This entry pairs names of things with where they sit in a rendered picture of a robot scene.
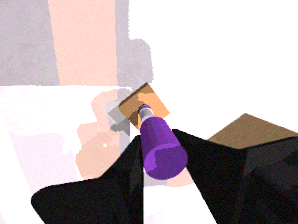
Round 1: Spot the purple marker cap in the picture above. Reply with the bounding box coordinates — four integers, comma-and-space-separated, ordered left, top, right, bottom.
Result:
140, 116, 188, 180

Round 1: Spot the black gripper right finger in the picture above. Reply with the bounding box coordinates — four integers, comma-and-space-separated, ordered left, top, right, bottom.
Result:
172, 129, 298, 224

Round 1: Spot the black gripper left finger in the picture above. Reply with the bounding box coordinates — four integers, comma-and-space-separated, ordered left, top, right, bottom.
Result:
30, 135, 144, 224

